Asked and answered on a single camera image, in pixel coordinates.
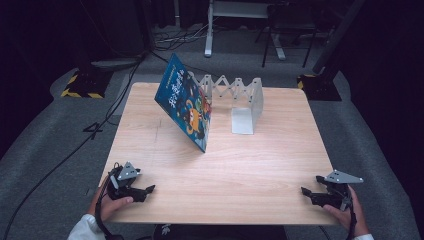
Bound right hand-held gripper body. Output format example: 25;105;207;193
310;169;365;212

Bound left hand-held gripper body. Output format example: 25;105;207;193
105;161;148;203

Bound blue picture book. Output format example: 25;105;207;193
153;52;214;154

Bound white extendable bookend rack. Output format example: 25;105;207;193
187;70;265;136

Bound person's left hand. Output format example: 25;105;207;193
86;175;135;223

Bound person's right hand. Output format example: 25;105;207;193
321;192;371;238

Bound black stand base yellow stripes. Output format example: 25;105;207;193
60;67;114;100
296;72;343;102

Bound grey flat stand foot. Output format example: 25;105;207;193
89;56;144;72

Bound slanted dark metal pole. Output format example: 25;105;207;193
311;0;368;76

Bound black metal chair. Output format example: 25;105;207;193
254;2;318;69

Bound right hand-held gripper black cable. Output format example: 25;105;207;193
345;186;358;240

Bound hand-held gripper black cable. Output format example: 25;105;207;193
94;161;125;240
345;186;358;240

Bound left hand-held gripper black cable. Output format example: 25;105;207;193
94;161;125;240

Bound long black floor cable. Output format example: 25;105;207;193
0;54;148;240

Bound bundle of floor cables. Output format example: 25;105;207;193
151;18;214;53

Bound white desk frame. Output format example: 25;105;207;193
203;0;287;62

